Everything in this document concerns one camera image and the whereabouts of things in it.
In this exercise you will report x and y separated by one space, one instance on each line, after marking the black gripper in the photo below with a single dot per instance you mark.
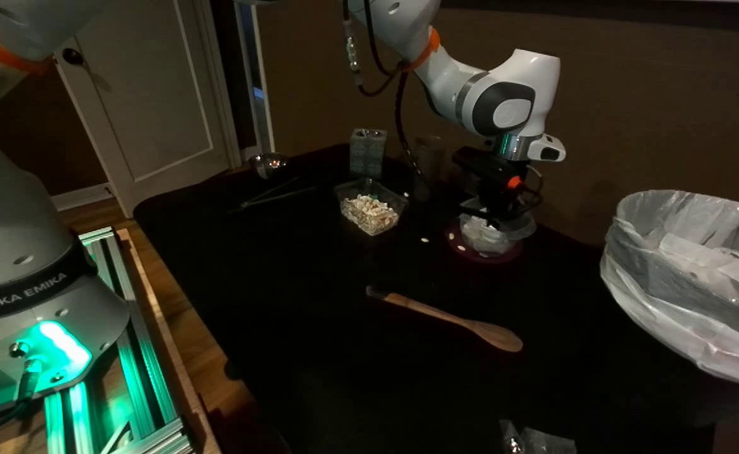
480 173

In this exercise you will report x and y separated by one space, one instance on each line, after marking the white tissue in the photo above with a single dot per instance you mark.
480 235

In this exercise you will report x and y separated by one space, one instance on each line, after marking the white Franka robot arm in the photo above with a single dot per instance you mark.
15 211

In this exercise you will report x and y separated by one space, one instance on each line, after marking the patterned tissue box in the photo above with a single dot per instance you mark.
367 151

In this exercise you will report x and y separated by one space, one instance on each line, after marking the clear drinking glass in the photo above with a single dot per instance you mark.
424 173

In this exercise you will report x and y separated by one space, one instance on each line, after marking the wooden spoon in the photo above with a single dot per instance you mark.
453 319

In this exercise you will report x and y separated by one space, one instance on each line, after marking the clear rectangular food container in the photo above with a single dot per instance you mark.
371 211

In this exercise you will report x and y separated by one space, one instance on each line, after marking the black bin with white bag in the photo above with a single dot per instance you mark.
697 279

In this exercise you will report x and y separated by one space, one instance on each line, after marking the metal tongs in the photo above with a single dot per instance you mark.
271 197

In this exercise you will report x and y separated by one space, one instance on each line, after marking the white panelled door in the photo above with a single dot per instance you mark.
149 102

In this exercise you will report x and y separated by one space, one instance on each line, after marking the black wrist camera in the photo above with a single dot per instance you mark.
519 188

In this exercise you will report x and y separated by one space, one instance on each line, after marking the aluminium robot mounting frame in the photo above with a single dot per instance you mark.
125 386

